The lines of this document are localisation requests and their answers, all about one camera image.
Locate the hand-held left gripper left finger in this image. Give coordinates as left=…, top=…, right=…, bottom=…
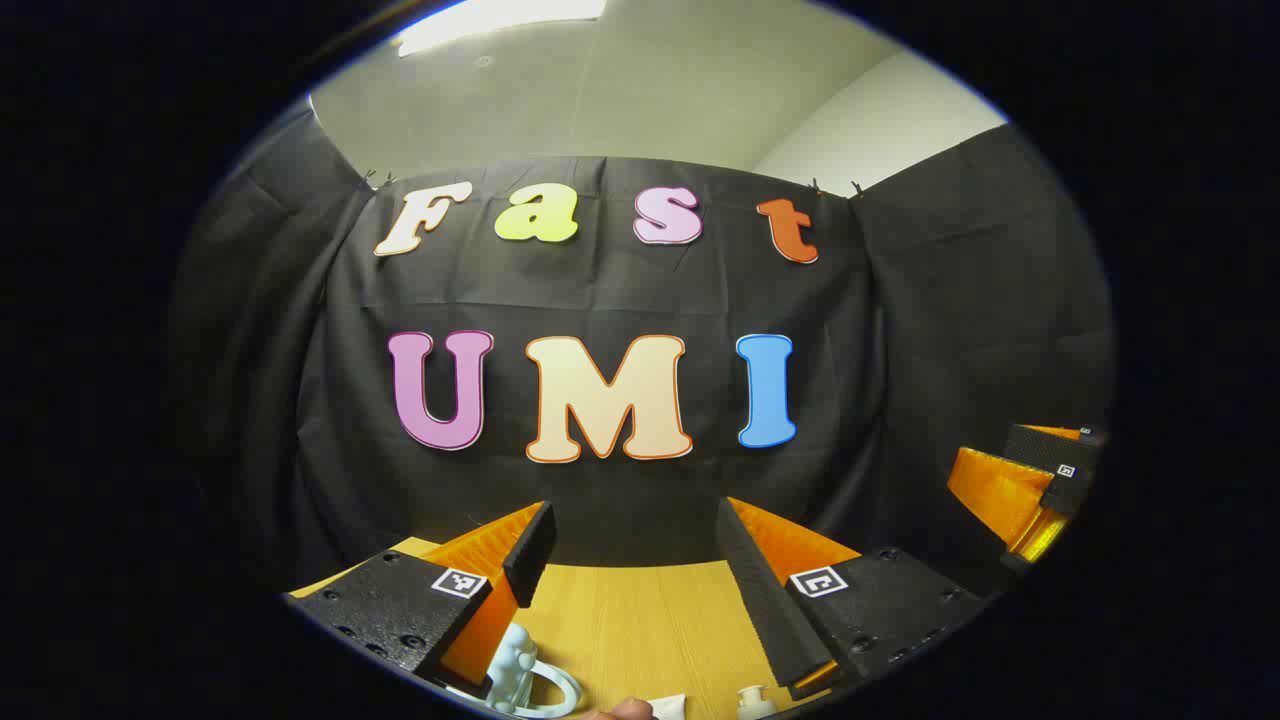
left=285, top=500, right=558, bottom=701

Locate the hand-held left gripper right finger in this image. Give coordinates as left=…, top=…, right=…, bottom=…
left=715, top=495, right=991, bottom=701

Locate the ceiling light panel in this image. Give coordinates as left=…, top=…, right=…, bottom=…
left=398, top=0, right=609, bottom=58

